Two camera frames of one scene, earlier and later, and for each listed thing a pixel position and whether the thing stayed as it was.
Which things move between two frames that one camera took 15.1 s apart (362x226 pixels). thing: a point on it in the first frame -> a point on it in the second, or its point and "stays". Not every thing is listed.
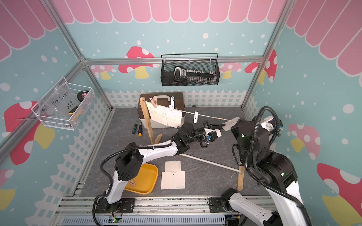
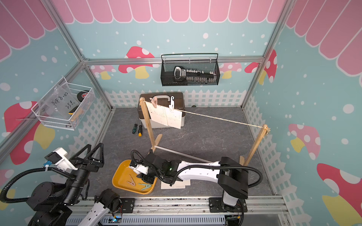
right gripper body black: [244, 158] -> [148, 178]
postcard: [174, 117] stays
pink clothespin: [154, 100] stays
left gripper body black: [198, 133] -> [81, 176]
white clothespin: [171, 107] stays
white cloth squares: [157, 114] stays
